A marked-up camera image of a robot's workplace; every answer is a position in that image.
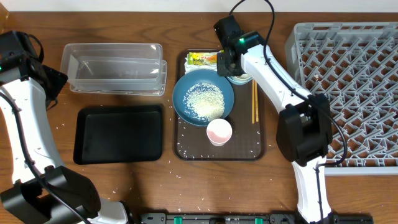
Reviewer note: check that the light blue bowl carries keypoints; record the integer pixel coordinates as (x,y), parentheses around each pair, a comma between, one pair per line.
(240,80)

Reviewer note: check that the white crumpled napkin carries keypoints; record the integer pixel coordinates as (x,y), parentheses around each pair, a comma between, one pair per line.
(189,68)

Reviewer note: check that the wooden chopstick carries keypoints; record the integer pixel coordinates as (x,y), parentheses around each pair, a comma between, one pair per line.
(253,113)
(256,101)

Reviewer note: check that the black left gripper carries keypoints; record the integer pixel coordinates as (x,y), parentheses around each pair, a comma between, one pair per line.
(56,79)

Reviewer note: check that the pink cup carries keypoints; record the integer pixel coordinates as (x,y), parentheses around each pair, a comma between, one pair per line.
(219,132)

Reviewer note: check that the black rectangular tray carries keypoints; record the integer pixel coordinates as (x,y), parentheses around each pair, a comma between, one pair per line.
(118,134)

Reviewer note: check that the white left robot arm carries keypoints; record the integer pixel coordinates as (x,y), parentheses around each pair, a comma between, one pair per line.
(44,190)

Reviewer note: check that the pile of white rice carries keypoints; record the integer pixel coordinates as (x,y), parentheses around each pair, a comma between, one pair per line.
(204,102)

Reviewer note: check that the clear plastic bin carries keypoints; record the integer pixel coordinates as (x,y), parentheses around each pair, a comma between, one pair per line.
(115,68)

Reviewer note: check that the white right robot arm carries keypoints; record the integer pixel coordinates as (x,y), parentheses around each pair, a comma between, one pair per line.
(304,128)

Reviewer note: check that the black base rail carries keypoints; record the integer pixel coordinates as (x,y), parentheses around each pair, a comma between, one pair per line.
(277,218)

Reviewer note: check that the yellow green snack wrapper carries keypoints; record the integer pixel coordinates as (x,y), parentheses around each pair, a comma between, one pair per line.
(202,58)

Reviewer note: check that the dark brown serving tray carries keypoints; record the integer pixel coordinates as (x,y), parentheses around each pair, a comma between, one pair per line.
(248,141)

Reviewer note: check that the grey dishwasher rack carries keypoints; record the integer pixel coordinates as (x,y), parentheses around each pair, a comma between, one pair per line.
(354,64)

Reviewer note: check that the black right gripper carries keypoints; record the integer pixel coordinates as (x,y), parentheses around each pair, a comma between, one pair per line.
(226,70)

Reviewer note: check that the dark blue plate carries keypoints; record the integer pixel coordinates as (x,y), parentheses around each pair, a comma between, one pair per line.
(201,76)

